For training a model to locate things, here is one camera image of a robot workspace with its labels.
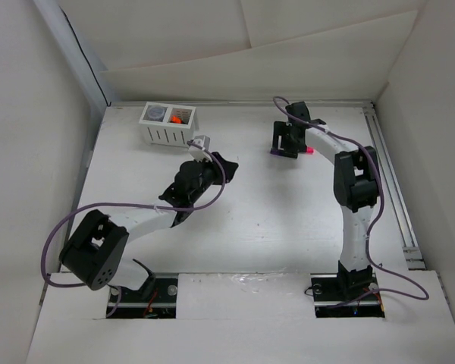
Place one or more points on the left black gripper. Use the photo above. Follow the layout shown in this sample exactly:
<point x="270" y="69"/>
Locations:
<point x="230" y="168"/>

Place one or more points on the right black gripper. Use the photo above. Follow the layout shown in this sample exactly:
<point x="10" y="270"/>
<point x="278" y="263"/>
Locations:
<point x="280" y="129"/>

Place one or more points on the purple highlighter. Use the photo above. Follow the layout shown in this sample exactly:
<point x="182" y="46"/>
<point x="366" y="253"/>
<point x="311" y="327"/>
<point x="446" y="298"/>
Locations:
<point x="283" y="153"/>

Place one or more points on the orange highlighter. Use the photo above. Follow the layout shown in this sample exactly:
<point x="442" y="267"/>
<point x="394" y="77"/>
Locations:
<point x="176" y="120"/>

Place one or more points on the clear jar of paper clips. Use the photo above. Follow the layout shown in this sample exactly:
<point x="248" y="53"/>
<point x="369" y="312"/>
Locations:
<point x="155" y="113"/>

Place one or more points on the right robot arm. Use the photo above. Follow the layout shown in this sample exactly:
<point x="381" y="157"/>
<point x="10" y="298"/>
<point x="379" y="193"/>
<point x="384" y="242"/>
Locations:
<point x="354" y="184"/>

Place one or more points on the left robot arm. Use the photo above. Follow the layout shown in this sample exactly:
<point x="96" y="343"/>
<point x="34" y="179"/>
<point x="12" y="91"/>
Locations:
<point x="94" y="252"/>

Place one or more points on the white two-compartment organizer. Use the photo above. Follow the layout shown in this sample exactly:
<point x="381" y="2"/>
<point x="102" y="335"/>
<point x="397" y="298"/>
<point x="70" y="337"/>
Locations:
<point x="166" y="133"/>

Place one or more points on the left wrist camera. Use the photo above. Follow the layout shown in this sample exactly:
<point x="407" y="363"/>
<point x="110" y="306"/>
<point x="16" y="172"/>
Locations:
<point x="199" y="148"/>

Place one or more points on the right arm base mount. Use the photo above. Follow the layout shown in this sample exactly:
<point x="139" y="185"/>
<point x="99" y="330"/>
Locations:
<point x="332" y="302"/>

